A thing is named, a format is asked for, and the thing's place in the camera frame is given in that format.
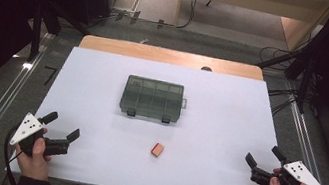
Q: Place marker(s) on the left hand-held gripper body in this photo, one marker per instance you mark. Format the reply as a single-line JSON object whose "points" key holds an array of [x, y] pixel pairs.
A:
{"points": [[27, 128]]}

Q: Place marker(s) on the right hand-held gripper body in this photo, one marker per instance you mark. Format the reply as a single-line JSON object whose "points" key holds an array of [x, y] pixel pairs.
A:
{"points": [[302, 174]]}

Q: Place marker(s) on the small orange block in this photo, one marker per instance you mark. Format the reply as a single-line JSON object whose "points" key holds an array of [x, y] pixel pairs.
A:
{"points": [[158, 150]]}

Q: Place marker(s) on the grey clear compartment organizer box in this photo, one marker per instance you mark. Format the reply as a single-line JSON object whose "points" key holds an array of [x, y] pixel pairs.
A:
{"points": [[152, 99]]}

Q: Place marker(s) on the person's left hand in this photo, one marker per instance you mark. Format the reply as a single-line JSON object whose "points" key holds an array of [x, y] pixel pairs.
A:
{"points": [[35, 162]]}

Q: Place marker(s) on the white board table cover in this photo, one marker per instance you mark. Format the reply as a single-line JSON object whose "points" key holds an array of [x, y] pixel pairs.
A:
{"points": [[213, 131]]}

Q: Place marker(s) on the black metal stand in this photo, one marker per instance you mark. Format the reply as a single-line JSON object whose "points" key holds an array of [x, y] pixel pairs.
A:
{"points": [[36, 34]]}

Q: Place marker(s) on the wooden table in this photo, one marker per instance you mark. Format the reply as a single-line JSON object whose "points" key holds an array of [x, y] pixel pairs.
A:
{"points": [[158, 54]]}

